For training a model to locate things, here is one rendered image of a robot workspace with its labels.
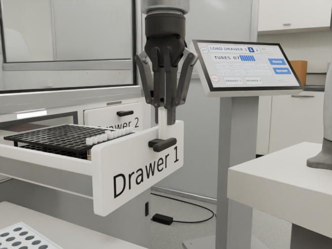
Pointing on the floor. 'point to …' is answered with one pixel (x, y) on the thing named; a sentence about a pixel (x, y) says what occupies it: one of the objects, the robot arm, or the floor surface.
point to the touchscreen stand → (223, 139)
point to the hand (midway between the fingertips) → (165, 124)
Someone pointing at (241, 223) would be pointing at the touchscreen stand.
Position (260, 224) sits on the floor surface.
